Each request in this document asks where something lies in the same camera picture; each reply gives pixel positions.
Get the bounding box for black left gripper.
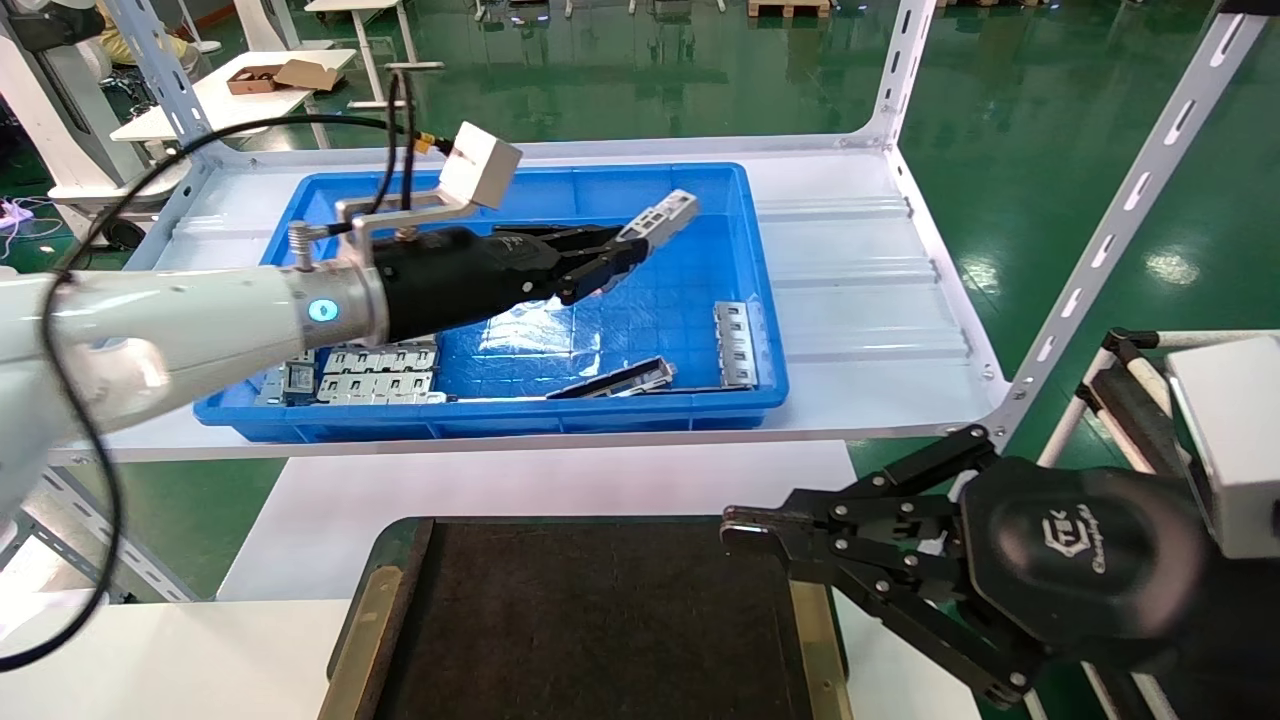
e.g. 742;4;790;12
374;224;652;347

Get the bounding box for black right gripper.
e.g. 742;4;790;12
720;426;1218;711

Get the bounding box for silver perforated metal bracket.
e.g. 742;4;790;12
318;392;449;407
615;188;701;254
713;300;764;391
317;371;438;397
325;343;442;373

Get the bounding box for black felt tray container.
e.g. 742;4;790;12
318;515;852;720

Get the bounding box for blue plastic bin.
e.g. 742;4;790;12
193;162;791;445

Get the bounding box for white table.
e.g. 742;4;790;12
0;440;983;720

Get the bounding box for white slotted metal shelf rack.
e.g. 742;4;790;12
45;0;1280;467

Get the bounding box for white pipe cart black shelves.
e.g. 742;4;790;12
1035;328;1280;720

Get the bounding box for white desk with t-legs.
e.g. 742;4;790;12
303;0;446;111

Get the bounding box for open cardboard box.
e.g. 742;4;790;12
226;58;342;97

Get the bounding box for white desk with box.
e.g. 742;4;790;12
108;48;358;148

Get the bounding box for person in yellow coat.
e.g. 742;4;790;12
98;24;193;69

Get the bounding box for white humanoid robot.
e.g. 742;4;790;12
0;0;166;219

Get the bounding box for dark metal bracket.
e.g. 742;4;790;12
545;356;679;402

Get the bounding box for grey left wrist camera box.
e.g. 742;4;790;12
438;120;524;212

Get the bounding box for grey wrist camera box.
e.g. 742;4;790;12
1164;335;1280;561
438;120;524;212

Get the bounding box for silver camera mount bracket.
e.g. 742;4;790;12
287;190;473;273

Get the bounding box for grey open-frame metal bracket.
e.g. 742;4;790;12
254;350;323;407

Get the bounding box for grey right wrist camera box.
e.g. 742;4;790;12
1164;335;1280;561

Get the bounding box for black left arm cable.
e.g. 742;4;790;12
0;66;457;673

